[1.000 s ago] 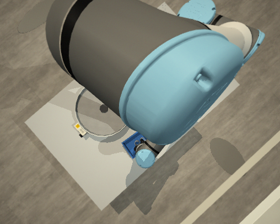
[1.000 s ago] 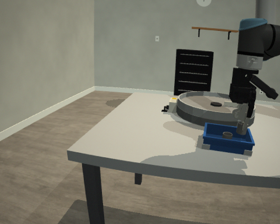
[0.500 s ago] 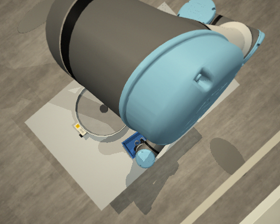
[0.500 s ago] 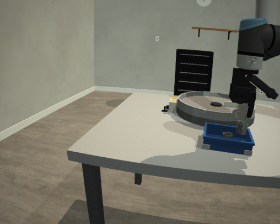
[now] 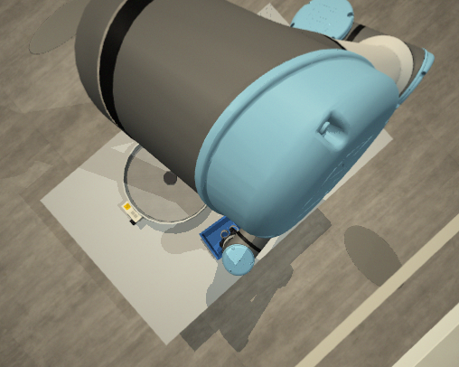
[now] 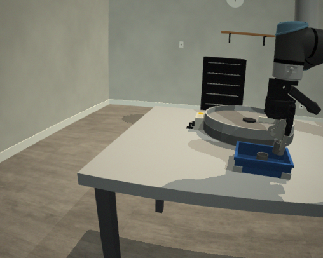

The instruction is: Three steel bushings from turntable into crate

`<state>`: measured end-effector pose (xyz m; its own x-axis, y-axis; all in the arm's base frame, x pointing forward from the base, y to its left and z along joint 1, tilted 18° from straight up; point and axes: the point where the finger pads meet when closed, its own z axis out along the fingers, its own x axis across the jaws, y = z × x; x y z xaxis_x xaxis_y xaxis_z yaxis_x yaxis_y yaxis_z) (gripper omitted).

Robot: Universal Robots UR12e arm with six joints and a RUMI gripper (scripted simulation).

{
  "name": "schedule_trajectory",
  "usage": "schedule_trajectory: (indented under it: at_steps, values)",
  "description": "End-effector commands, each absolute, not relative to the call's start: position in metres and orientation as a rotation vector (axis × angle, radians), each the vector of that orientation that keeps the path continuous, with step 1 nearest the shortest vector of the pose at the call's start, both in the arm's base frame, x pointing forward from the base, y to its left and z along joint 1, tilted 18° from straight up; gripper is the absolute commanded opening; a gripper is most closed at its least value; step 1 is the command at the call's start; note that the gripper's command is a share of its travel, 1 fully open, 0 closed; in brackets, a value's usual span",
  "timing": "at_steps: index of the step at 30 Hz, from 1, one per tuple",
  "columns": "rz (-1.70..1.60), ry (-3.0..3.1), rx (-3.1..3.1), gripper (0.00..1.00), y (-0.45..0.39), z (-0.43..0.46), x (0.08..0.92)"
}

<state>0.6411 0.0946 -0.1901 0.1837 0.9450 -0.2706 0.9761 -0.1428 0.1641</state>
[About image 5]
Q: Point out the blue crate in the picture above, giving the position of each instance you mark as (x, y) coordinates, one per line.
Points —
(211, 235)

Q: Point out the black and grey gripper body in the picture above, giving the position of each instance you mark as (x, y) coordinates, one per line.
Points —
(232, 233)

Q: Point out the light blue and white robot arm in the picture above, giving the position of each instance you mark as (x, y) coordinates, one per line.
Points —
(259, 118)

